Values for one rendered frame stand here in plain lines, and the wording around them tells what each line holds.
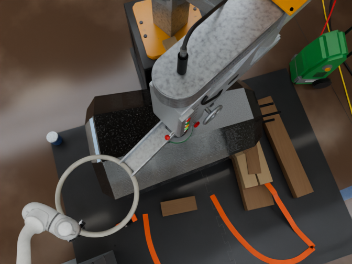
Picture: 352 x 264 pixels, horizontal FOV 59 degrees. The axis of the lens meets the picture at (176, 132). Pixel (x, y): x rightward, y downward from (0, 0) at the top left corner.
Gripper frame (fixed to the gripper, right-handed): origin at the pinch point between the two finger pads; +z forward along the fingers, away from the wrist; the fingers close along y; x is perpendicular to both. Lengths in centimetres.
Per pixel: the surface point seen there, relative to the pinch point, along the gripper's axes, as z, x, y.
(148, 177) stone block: 17, -17, 52
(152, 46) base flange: -3, 31, 133
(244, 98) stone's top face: -9, -46, 130
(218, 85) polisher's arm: -61, -28, 98
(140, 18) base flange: -4, 52, 149
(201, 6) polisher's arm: -57, 4, 140
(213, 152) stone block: 8, -47, 90
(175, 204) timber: 68, -44, 54
